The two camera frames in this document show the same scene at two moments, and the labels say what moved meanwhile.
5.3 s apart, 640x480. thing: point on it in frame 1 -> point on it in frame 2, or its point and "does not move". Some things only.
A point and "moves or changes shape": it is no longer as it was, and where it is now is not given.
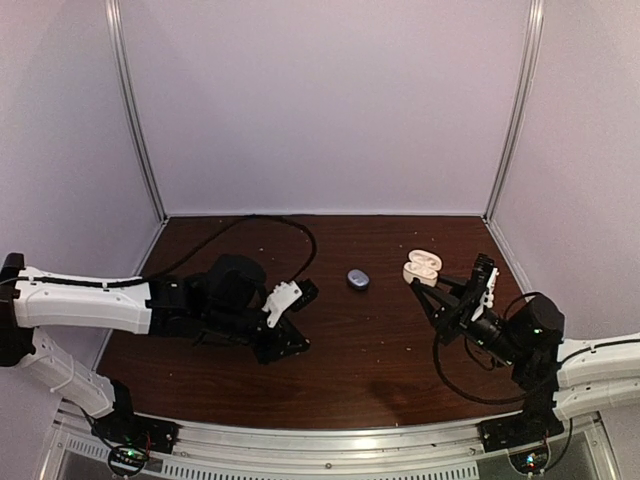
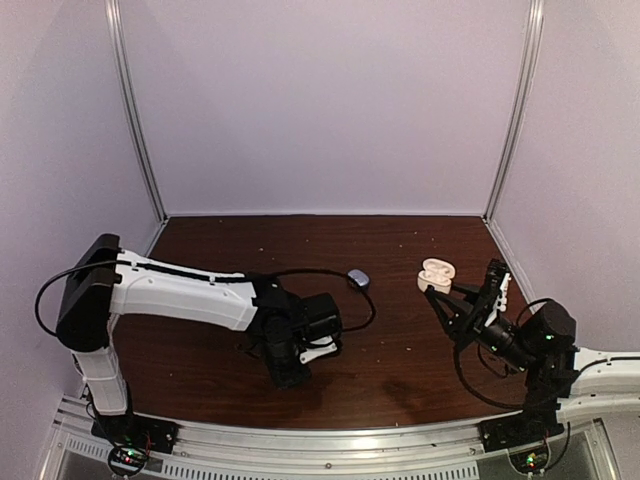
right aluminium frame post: [526, 79] does not move
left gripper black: [285, 334] -> [285, 379]
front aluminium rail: [447, 451] does not move
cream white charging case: [422, 266] moves or changes shape
